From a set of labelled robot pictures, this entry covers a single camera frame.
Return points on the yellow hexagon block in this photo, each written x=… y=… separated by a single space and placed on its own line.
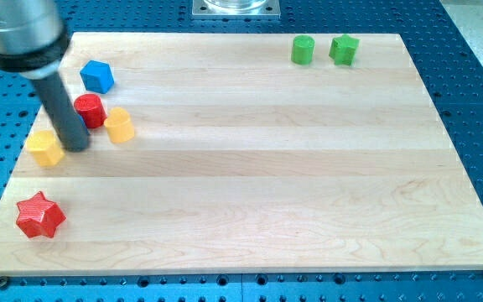
x=45 y=148

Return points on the wooden board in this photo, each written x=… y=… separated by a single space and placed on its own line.
x=244 y=162

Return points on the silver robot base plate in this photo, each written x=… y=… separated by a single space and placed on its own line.
x=235 y=9

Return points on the green cylinder block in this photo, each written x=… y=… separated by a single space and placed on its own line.
x=302 y=49

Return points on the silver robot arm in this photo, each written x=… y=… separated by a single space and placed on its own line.
x=33 y=41

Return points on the yellow heart block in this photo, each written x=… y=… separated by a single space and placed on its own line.
x=118 y=125

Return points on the red star block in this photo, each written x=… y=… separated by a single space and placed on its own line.
x=38 y=216

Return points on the blue cube block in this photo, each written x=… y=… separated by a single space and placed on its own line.
x=97 y=77

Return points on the green star block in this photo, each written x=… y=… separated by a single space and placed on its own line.
x=343 y=49

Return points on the red cylinder block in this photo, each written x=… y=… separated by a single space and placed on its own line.
x=91 y=110

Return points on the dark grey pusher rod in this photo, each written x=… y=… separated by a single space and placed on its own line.
x=67 y=123

